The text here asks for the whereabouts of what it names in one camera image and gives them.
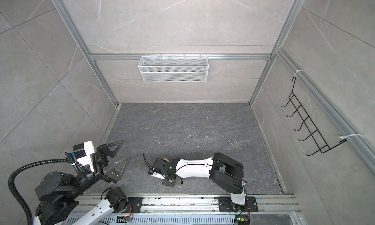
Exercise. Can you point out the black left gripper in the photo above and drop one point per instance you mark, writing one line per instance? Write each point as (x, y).
(108, 174)

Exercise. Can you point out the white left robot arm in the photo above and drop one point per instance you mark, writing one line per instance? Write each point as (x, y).
(58, 191)

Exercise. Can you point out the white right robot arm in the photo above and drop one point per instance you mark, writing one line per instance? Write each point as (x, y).
(224, 171)

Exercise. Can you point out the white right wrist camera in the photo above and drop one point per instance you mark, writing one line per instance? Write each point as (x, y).
(156, 174)

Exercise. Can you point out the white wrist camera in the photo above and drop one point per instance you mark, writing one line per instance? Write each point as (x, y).
(83, 155)
(156, 174)

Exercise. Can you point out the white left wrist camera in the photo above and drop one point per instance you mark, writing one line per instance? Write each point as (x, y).
(83, 155)

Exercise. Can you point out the white wire mesh basket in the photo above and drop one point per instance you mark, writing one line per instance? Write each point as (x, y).
(158, 69)

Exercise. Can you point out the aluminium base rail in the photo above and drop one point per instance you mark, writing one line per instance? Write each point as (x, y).
(189, 210)

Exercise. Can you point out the black wire hook rack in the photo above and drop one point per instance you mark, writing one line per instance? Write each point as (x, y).
(307, 123)

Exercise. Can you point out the aluminium frame profiles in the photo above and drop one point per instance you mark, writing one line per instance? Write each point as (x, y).
(363, 148)

